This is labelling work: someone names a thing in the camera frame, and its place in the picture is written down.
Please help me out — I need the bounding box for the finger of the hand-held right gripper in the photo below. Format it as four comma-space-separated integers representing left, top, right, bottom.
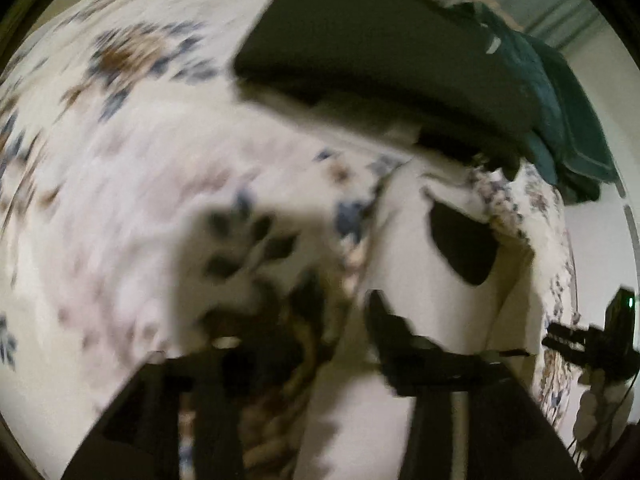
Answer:
541, 321, 603, 358

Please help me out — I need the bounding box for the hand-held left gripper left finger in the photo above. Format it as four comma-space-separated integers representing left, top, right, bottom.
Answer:
62, 342, 307, 480

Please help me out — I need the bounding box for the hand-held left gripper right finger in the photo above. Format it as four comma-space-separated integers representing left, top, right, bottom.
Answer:
365, 289, 582, 480

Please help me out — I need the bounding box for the teal folded garment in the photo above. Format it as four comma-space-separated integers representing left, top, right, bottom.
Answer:
450, 1, 620, 207

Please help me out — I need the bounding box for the person's right hand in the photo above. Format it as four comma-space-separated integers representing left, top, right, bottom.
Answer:
571, 369, 627, 457

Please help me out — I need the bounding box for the black folded garment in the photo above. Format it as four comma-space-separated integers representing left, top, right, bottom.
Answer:
231, 0, 540, 182

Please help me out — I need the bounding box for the floral bed sheet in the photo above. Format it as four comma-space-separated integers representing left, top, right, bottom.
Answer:
0, 0, 583, 480

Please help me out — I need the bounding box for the white garment with black patches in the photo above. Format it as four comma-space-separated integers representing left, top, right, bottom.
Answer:
167, 157, 543, 480

